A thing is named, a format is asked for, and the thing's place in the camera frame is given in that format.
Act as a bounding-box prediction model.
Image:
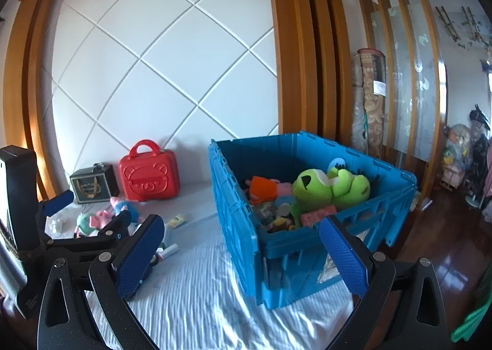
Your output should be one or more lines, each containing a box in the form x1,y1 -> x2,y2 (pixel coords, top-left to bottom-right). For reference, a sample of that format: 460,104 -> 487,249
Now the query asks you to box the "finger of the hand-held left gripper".
75,210 -> 133,249
36,189 -> 75,247

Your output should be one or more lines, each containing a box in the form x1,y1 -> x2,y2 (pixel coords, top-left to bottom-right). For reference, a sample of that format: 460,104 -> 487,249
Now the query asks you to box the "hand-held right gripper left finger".
37,214 -> 166,350

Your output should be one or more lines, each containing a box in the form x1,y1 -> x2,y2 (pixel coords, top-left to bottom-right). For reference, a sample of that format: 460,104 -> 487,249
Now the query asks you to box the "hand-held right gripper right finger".
319,215 -> 452,350

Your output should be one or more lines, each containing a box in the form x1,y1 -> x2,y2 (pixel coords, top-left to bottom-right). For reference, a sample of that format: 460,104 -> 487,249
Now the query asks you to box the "white ointment tube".
157,243 -> 181,260

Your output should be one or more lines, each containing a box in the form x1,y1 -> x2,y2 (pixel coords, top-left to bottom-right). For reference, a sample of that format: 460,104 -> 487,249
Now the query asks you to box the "blue plastic crate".
208,131 -> 418,310

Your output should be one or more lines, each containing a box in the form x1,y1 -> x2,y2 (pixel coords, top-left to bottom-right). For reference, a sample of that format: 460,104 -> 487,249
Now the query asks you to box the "crumpled white tissue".
46,217 -> 64,239

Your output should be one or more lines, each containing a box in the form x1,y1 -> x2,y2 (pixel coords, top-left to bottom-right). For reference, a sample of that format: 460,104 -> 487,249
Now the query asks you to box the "pig plush green outfit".
75,213 -> 95,238

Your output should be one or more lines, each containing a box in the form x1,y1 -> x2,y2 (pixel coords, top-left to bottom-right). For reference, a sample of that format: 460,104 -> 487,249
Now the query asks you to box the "dark gift box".
70,163 -> 121,205

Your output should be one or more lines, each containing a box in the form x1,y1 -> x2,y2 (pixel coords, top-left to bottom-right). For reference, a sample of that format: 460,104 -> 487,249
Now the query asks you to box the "pink sponge block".
300,205 -> 339,226

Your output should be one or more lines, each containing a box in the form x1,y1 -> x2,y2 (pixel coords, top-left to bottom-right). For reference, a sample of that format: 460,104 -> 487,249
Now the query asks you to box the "red bear suitcase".
118,139 -> 182,203

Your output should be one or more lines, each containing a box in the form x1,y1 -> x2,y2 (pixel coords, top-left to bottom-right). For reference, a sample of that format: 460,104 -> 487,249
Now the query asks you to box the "green plush toy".
291,167 -> 371,210

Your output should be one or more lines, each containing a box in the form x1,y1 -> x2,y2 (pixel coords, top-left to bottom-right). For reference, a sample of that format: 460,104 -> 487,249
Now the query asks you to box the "light blue bedsheet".
38,177 -> 356,350

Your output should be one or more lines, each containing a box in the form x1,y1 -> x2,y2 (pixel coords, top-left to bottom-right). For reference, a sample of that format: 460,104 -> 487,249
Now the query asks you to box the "orange toy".
250,176 -> 277,205

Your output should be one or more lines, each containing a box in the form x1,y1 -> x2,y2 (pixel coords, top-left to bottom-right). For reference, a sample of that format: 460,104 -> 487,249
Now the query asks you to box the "rolled patterned carpet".
357,48 -> 387,160

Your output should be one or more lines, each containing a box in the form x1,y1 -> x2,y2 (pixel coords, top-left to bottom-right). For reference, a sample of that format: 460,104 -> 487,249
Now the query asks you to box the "green plastic sheet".
451,296 -> 492,343

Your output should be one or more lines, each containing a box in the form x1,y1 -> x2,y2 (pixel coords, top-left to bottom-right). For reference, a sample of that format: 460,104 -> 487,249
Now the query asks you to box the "bag of plush toys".
442,123 -> 473,191

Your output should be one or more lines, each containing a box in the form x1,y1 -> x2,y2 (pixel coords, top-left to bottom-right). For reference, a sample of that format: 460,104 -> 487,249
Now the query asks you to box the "white padded headboard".
40,0 -> 279,197

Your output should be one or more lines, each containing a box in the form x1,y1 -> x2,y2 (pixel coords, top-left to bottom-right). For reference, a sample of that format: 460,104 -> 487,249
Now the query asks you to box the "black hanging bag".
469,104 -> 492,132

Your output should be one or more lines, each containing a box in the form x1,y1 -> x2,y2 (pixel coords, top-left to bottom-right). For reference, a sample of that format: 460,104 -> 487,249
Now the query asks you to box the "wooden headboard frame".
2,0 -> 350,201

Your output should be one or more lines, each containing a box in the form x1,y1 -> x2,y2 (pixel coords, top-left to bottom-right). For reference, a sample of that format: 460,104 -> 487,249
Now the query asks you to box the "bamboo wall decoration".
434,5 -> 490,52

